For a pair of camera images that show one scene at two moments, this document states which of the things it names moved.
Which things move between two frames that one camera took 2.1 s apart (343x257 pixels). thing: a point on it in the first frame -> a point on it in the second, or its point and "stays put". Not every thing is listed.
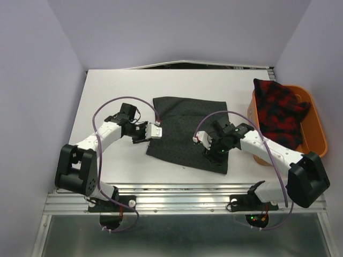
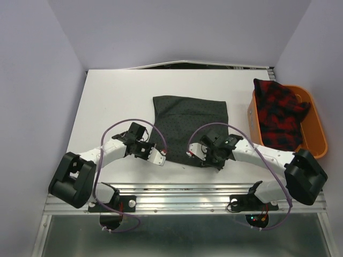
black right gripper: (217, 160) -> (218, 165)
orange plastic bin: (313, 129) stays put
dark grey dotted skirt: (180, 118) stays put
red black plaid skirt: (280, 113) stays put
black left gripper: (135, 140) -> (149, 145)
